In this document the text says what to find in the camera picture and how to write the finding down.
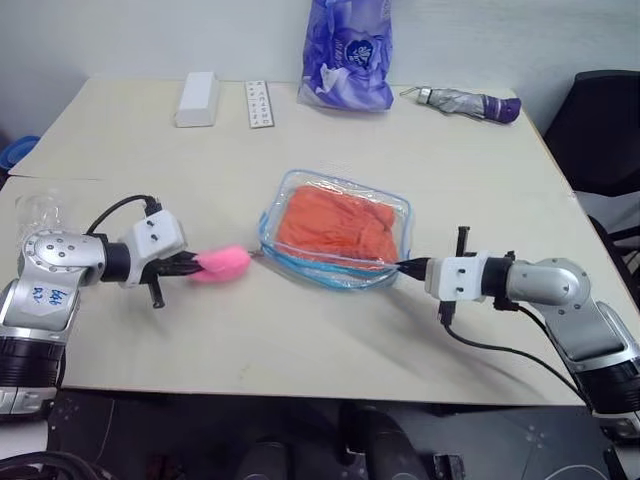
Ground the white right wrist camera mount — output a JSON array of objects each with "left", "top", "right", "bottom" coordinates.
[{"left": 424, "top": 251, "right": 492, "bottom": 304}]

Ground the pink fluffy pompom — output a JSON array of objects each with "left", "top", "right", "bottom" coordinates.
[{"left": 192, "top": 243, "right": 252, "bottom": 287}]

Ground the clear blue-trimmed plastic pouch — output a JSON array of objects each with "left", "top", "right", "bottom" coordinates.
[{"left": 248, "top": 168, "right": 417, "bottom": 292}]

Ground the white remote control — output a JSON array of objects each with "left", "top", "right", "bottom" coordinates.
[{"left": 243, "top": 79, "right": 276, "bottom": 130}]

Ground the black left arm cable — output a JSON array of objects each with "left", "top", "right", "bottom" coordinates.
[{"left": 84, "top": 194, "right": 162, "bottom": 236}]

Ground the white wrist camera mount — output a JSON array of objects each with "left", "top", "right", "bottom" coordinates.
[
  {"left": 424, "top": 251, "right": 492, "bottom": 304},
  {"left": 122, "top": 209, "right": 189, "bottom": 289}
]

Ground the clear plastic cup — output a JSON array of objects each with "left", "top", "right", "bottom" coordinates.
[{"left": 14, "top": 188, "right": 70, "bottom": 242}]

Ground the purple plastic bag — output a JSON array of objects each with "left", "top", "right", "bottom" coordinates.
[{"left": 296, "top": 0, "right": 396, "bottom": 113}]

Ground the blue plastic container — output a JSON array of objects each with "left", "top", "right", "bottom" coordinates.
[{"left": 0, "top": 134, "right": 42, "bottom": 177}]

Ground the white rectangular box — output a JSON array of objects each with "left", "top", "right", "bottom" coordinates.
[{"left": 173, "top": 71, "right": 223, "bottom": 128}]

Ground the black floor cable bundle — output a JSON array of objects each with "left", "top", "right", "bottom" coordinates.
[{"left": 0, "top": 448, "right": 114, "bottom": 480}]

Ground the large dark rounded shape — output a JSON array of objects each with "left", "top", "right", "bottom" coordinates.
[{"left": 338, "top": 401, "right": 422, "bottom": 480}]

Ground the black office chair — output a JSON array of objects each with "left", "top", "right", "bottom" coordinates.
[{"left": 542, "top": 69, "right": 640, "bottom": 281}]

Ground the silver purple folded umbrella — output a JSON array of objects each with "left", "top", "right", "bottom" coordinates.
[{"left": 414, "top": 85, "right": 523, "bottom": 126}]

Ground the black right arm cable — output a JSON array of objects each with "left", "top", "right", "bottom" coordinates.
[{"left": 446, "top": 303, "right": 596, "bottom": 404}]

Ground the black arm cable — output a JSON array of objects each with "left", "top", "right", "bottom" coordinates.
[
  {"left": 84, "top": 194, "right": 162, "bottom": 236},
  {"left": 446, "top": 303, "right": 596, "bottom": 404}
]

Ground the orange cloth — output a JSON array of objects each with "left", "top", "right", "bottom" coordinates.
[{"left": 275, "top": 184, "right": 402, "bottom": 265}]

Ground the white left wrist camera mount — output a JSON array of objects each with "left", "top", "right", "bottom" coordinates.
[{"left": 122, "top": 209, "right": 189, "bottom": 289}]

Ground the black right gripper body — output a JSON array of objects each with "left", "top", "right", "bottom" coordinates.
[{"left": 437, "top": 225, "right": 472, "bottom": 327}]

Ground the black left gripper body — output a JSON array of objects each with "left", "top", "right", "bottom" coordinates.
[{"left": 141, "top": 252, "right": 174, "bottom": 310}]

